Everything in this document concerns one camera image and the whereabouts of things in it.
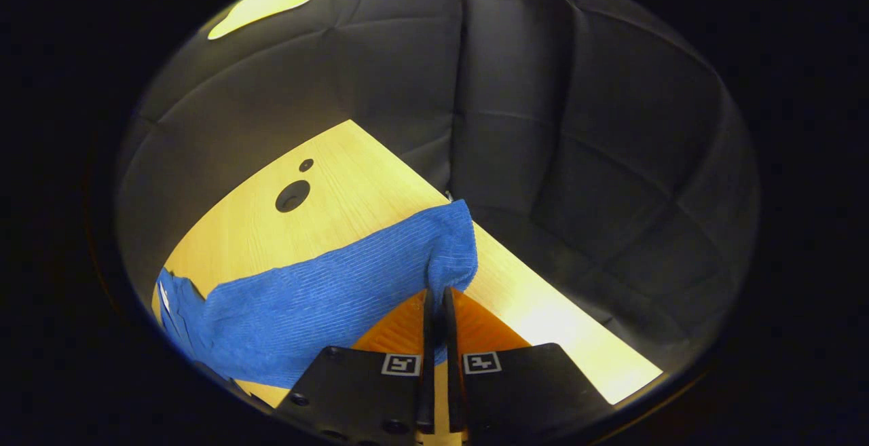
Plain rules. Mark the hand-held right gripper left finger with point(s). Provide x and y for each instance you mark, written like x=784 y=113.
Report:
x=360 y=392

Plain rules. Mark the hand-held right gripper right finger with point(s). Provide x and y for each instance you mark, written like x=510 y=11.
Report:
x=529 y=392

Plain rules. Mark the black backdrop cloth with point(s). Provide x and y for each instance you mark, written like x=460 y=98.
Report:
x=577 y=127

